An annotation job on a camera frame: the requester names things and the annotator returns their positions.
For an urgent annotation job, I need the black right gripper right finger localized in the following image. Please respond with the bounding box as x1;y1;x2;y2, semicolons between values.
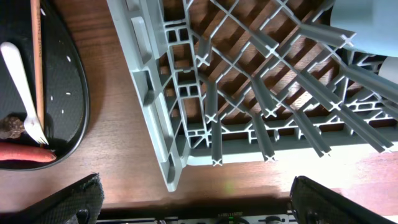
289;175;394;224

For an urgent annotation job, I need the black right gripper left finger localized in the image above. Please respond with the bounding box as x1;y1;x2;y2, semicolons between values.
1;173;104;223

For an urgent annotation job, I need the orange carrot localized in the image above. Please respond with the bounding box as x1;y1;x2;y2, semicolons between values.
1;142;57;162

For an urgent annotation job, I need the brown food lump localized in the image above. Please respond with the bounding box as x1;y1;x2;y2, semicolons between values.
1;116;25;139

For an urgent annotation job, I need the white plastic fork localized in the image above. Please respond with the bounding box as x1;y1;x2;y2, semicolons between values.
1;42;49;145

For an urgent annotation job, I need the light blue cup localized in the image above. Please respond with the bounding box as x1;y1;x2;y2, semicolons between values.
330;0;397;57

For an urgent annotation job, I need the wooden chopstick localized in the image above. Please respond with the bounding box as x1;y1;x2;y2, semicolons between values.
30;0;45;129

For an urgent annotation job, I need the white cup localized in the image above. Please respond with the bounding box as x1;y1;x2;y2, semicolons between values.
379;57;398;83

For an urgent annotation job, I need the grey dishwasher rack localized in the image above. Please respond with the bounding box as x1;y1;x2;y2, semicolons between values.
108;1;397;192

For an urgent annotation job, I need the black round tray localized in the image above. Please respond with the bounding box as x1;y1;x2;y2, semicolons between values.
1;0;90;170

